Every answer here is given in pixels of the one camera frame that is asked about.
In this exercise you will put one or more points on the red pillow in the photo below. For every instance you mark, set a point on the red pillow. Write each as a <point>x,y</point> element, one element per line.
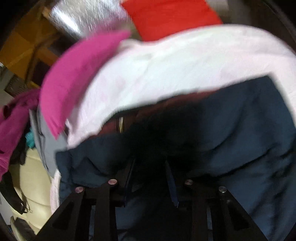
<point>171,16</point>

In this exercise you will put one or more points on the teal cloth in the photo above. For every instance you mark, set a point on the teal cloth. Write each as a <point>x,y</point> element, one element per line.
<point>29,140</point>

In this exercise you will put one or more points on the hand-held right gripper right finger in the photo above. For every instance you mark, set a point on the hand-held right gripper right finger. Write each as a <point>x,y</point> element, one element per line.
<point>172,185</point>

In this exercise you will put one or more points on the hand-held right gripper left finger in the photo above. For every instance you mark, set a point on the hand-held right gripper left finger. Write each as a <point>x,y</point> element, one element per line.
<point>128,185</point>

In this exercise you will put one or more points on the magenta pillow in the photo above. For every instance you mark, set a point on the magenta pillow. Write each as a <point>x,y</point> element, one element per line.
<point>74,78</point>

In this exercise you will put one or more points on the navy blue jacket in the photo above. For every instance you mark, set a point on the navy blue jacket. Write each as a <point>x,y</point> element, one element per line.
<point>242,139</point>

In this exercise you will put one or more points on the silver foil panel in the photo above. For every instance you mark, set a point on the silver foil panel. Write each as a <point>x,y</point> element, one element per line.
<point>87,16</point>

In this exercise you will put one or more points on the wooden cabinet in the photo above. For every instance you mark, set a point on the wooden cabinet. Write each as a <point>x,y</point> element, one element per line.
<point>20,44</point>

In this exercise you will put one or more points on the grey garment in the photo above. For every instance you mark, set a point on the grey garment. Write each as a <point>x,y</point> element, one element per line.
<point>46,148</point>

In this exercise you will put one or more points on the magenta garment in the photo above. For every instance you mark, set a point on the magenta garment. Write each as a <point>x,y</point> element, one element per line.
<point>13,125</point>

